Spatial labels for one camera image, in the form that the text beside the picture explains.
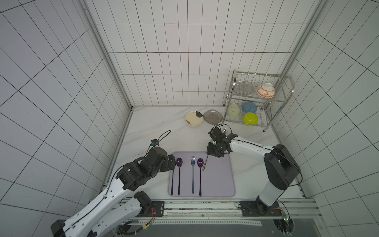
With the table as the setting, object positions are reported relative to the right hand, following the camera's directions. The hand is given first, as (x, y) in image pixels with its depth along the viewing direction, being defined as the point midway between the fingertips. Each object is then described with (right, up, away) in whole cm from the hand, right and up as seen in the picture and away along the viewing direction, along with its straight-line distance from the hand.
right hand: (203, 154), depth 89 cm
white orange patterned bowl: (+37, +39, -4) cm, 54 cm away
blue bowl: (+37, +31, +21) cm, 52 cm away
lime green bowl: (+34, +22, +11) cm, 42 cm away
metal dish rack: (+30, +34, -4) cm, 45 cm away
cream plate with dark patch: (-5, +22, +24) cm, 33 cm away
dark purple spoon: (-2, -5, -2) cm, 6 cm away
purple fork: (-18, -17, -10) cm, 27 cm away
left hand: (-22, -1, -16) cm, 27 cm away
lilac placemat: (-4, -11, -5) cm, 13 cm away
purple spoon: (-15, -5, -2) cm, 16 cm away
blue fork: (-6, -5, 0) cm, 8 cm away
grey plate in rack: (+27, +42, +5) cm, 50 cm away
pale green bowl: (+24, +28, +18) cm, 41 cm away
